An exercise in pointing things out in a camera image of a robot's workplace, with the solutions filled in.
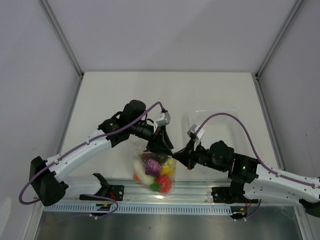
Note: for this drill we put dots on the aluminium frame post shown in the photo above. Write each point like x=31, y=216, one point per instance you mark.
x=53, y=21
x=280, y=36

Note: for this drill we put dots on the silver aluminium front rail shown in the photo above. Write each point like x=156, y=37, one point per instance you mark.
x=170, y=192

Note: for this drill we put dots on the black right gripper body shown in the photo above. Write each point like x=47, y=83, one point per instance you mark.
x=202, y=156

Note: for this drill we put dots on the orange toy orange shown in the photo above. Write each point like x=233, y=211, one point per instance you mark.
x=136, y=178

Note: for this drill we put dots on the left aluminium frame post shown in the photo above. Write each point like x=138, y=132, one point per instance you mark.
x=53, y=21

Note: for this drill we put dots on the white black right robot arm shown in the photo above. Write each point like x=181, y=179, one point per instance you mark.
x=251, y=181

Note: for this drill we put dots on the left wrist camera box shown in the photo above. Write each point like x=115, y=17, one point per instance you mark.
x=161, y=119

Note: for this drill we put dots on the dark purple toy plum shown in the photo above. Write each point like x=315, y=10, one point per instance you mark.
x=158, y=157

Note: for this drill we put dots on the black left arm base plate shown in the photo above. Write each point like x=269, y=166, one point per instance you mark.
x=116, y=192

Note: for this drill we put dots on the yellow toy banana bunch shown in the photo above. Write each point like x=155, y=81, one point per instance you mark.
x=168, y=167

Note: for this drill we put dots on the clear zip top bag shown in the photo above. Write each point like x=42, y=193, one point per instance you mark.
x=138, y=146

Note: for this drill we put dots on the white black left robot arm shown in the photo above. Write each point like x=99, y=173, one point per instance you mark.
x=50, y=178

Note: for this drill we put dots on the right aluminium frame post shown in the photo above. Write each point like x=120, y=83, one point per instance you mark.
x=280, y=36

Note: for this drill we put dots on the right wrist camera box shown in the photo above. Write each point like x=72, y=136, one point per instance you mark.
x=196, y=134

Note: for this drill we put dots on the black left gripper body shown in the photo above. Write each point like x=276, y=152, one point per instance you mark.
x=144, y=131

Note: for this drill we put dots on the red toy tomato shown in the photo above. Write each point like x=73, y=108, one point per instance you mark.
x=164, y=182

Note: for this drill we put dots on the white toy radish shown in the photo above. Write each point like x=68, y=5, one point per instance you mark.
x=140, y=171

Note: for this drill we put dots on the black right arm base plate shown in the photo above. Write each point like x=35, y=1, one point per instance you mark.
x=228, y=195

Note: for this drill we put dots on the white slotted cable duct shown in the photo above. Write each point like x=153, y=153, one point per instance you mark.
x=130, y=208

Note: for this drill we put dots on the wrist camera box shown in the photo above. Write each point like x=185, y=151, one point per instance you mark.
x=196, y=134
x=161, y=119

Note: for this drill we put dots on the white perforated plastic basket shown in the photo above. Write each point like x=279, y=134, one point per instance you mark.
x=219, y=128

